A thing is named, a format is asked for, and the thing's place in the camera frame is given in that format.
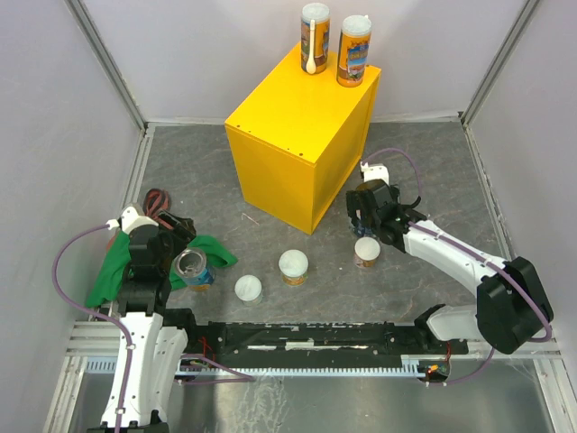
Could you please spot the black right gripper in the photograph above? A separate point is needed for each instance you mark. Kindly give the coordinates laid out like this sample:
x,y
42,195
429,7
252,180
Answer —
x,y
353,204

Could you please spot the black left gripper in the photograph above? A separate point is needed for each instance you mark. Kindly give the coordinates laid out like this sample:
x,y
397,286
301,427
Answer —
x,y
182,232

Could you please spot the small can white lid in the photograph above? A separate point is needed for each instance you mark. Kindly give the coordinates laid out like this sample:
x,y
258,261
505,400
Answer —
x,y
366,252

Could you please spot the blue yellow can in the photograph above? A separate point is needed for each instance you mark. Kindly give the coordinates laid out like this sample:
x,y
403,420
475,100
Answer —
x,y
353,50

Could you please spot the tall can with white spoon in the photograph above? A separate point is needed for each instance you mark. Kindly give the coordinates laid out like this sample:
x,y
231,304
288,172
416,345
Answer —
x,y
315,33

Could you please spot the blue soup can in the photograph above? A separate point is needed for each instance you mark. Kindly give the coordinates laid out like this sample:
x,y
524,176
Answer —
x,y
361,231

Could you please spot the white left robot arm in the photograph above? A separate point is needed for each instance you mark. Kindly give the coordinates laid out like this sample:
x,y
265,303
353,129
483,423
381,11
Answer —
x,y
136,275

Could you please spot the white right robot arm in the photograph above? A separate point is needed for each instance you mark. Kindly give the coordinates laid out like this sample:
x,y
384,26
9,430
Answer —
x,y
510,308

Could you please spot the open blue tin can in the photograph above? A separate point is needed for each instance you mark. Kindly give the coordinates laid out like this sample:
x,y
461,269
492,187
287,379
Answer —
x,y
191,269

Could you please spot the small jar white lid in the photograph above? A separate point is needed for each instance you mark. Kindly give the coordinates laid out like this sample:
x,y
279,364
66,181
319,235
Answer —
x,y
248,290

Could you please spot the green cloth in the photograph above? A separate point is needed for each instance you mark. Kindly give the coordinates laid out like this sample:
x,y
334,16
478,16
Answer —
x,y
212,252

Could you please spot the yellow wooden cabinet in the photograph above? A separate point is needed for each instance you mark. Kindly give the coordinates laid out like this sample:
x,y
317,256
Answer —
x,y
297,138

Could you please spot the yellow can white lid middle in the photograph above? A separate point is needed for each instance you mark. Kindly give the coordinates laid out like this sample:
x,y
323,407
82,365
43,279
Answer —
x,y
293,265

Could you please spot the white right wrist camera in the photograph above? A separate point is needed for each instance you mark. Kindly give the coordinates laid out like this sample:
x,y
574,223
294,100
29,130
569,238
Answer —
x,y
374,172

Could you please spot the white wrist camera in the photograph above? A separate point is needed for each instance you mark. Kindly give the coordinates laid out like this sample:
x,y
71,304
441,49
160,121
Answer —
x,y
132,217
374,172

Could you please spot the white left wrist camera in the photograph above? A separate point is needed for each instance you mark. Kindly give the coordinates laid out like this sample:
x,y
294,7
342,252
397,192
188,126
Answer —
x,y
132,217

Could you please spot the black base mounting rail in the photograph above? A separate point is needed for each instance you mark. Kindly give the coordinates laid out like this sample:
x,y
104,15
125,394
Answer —
x,y
317,345

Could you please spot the light blue cable duct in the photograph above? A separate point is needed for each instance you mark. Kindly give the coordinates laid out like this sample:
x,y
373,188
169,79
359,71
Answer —
x,y
408,369

